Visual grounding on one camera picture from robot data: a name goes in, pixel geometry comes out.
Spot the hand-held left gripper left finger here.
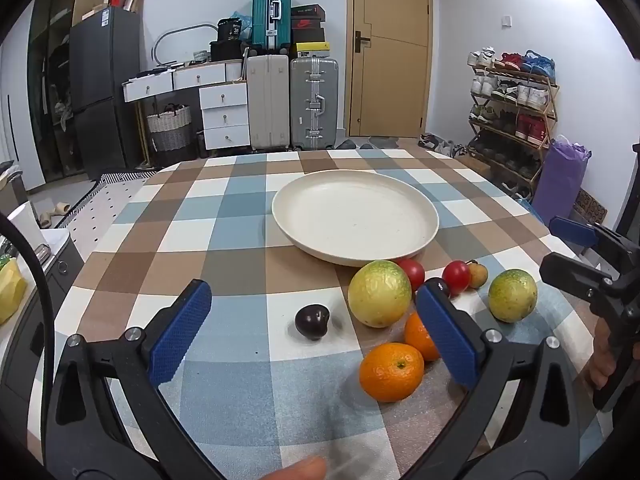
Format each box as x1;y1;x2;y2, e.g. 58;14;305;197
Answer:
42;279;221;480

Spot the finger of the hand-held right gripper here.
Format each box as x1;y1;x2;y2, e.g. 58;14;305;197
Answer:
539;252;628;311
548;216;640;267

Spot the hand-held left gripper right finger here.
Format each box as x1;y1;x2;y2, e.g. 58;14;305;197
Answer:
405;280;583;480

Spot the orange tangerine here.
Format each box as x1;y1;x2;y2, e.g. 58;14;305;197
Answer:
404;311;441;362
359;342;425;403

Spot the red cherry tomato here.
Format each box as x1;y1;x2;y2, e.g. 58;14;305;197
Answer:
397;258;426;292
442;260;471;296

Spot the small green passion fruit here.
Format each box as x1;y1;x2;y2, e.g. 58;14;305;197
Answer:
488;269;538;323

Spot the large yellow-green passion fruit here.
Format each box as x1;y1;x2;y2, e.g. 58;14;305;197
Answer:
347;259;413;329

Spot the dark purple plum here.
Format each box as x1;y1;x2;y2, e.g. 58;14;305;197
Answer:
294;304;331;342

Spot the cream round plate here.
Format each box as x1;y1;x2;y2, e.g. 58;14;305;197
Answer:
271;170;440;267

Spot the person's right hand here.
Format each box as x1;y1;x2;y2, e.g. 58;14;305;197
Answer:
589;316;615;391

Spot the person's left hand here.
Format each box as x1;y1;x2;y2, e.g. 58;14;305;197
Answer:
260;455;328;480

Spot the brown doormat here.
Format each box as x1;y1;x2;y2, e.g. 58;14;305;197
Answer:
572;189;609;224

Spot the purple paper bag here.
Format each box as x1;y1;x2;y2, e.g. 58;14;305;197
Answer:
531;136;592;226

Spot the wooden shoe rack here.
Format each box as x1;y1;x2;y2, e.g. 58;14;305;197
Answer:
467;47;559;202

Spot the pile of loose shoes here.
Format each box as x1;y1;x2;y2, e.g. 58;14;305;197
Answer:
417;132;469;159

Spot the yellow bag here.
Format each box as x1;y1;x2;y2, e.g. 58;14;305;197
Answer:
0;255;29;326

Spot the white bag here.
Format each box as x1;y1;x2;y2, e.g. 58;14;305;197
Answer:
7;200;44;251

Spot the woven laundry basket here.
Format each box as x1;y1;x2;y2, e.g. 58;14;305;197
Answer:
146;104;193;153

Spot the white drawer cabinet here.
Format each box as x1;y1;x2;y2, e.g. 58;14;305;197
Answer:
199;81;251;151

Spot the beige suitcase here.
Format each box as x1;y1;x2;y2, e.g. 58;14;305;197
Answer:
245;54;291;153

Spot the white dresser with drawers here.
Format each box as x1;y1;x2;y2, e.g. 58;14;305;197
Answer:
122;60;246;104

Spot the wooden door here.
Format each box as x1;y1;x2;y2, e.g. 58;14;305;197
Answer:
347;0;432;139

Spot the dark grey fridge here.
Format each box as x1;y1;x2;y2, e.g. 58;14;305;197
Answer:
68;6;142;181

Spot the silver suitcase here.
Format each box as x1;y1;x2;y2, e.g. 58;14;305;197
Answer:
290;57;339;152

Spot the dark glass wardrobe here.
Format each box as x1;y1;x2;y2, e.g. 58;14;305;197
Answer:
27;0;76;186

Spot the black storage box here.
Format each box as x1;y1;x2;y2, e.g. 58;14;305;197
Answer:
209;40;244;62

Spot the black printed bag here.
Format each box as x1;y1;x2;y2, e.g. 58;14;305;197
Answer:
217;17;244;43

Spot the yellow shoe box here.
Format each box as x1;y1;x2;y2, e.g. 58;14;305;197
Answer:
295;41;331;59

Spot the blue plastic bag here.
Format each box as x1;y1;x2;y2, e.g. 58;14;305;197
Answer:
231;10;254;42

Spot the teal suitcase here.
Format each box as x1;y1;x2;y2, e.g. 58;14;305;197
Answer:
251;0;292;56

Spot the black cable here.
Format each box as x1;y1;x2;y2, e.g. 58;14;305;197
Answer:
0;212;56;411

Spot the oval mirror frame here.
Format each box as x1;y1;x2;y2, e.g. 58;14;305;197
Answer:
152;22;226;68

